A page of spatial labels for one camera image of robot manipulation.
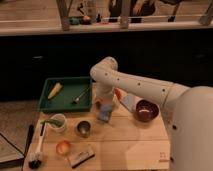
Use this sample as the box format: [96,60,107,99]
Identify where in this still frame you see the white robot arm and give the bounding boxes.
[90,57,213,171]

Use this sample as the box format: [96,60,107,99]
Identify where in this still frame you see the metal cup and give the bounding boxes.
[76,121,91,138]

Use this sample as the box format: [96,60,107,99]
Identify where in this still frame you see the orange plastic bowl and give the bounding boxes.
[114,88,122,101]

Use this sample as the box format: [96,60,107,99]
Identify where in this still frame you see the metal spoon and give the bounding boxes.
[72,88,89,104]

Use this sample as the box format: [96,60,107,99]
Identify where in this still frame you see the green plastic tray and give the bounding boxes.
[39,77,92,113]

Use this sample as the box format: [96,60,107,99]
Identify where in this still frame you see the dark red bowl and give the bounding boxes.
[134,100,159,122]

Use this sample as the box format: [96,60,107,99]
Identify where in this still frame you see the green vegetable toy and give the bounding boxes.
[41,119,63,127]

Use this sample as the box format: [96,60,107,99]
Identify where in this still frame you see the yellow corn cob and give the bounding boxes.
[48,83,62,99]

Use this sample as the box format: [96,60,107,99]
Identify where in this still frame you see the white mug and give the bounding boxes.
[50,114,67,133]

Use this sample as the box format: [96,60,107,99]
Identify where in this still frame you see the orange peach toy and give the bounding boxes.
[56,140,71,156]

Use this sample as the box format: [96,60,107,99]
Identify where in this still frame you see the wooden block eraser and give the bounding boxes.
[69,145,95,169]

